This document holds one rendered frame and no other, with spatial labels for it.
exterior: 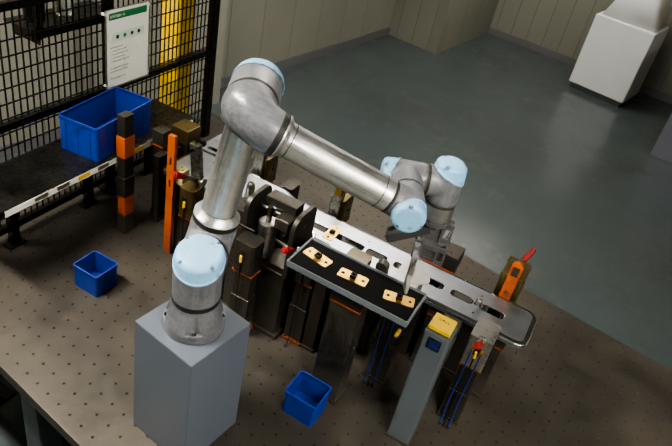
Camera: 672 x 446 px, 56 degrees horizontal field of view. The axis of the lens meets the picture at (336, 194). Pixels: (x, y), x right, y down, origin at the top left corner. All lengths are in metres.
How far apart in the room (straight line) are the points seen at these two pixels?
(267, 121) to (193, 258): 0.39
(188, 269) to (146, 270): 0.93
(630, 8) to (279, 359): 5.65
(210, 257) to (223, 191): 0.15
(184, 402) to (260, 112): 0.76
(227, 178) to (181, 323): 0.36
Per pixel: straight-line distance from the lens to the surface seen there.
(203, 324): 1.55
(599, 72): 7.16
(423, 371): 1.77
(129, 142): 2.31
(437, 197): 1.47
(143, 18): 2.58
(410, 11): 7.15
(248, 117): 1.24
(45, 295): 2.30
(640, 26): 7.02
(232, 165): 1.44
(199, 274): 1.45
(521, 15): 8.14
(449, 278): 2.10
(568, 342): 2.56
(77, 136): 2.33
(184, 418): 1.69
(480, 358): 1.89
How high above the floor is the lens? 2.27
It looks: 33 degrees down
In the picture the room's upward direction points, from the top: 13 degrees clockwise
